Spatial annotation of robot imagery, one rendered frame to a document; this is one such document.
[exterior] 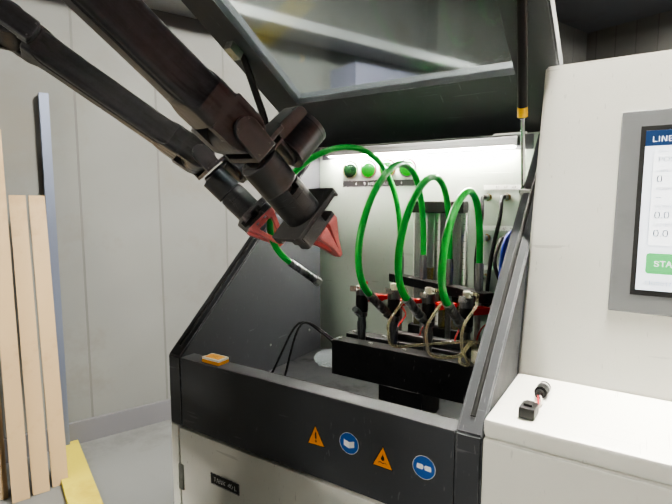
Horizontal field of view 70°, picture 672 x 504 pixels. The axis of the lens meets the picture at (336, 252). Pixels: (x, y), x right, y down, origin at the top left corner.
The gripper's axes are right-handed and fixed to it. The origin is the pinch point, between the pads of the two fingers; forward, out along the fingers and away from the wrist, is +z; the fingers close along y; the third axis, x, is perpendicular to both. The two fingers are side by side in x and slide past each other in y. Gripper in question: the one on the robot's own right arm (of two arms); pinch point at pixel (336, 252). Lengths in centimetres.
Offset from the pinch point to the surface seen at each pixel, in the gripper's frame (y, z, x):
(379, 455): -21.0, 27.0, -4.8
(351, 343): -2.3, 30.7, 18.1
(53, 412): -66, 55, 188
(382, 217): 37, 33, 36
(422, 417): -13.2, 24.0, -11.0
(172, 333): -6, 91, 214
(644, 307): 20, 34, -33
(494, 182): 49, 33, 6
